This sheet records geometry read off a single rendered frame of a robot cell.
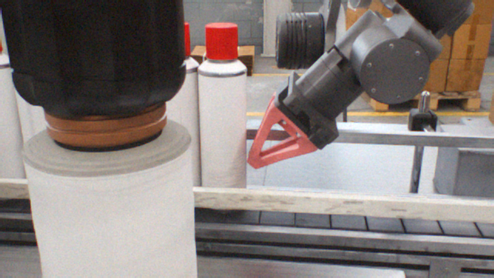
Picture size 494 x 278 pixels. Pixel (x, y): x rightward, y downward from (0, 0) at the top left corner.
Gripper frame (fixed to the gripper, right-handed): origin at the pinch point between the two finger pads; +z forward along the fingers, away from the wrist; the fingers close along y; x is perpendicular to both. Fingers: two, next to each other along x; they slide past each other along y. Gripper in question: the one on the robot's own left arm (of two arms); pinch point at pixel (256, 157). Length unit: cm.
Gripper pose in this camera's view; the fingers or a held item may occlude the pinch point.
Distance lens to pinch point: 56.2
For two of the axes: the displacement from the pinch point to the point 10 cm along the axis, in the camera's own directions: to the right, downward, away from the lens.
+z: -6.7, 6.7, 3.1
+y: -1.0, 3.4, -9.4
